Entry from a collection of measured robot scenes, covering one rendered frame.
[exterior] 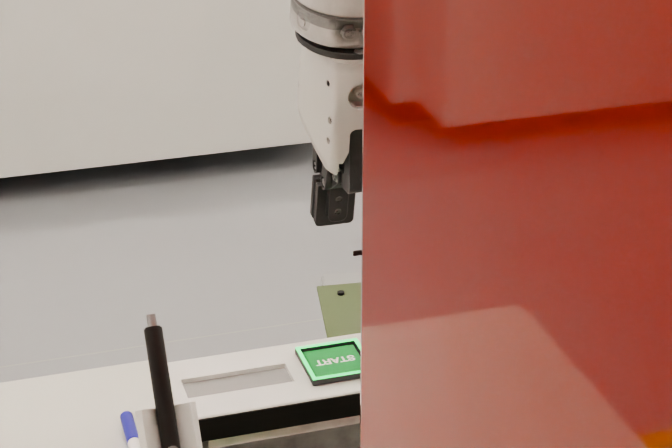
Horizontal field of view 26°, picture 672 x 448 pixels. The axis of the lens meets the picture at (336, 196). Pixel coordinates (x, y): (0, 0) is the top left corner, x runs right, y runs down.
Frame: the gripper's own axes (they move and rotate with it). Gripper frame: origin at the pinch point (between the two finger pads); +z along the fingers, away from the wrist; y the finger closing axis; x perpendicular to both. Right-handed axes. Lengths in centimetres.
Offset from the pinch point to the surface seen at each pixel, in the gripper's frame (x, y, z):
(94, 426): 20.6, -7.1, 14.0
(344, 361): -1.0, -3.3, 14.7
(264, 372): 5.6, -1.9, 15.9
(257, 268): -43, 176, 149
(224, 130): -48, 233, 146
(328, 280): -12, 34, 37
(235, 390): 8.6, -3.9, 15.4
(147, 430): 19.5, -24.5, -1.9
